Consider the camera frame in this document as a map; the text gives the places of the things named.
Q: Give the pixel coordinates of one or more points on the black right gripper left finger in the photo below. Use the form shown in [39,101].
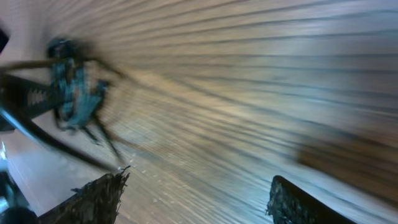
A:
[97,202]

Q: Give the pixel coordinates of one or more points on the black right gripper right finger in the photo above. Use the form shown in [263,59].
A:
[289,204]

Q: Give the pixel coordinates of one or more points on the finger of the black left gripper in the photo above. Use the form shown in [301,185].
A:
[22,100]

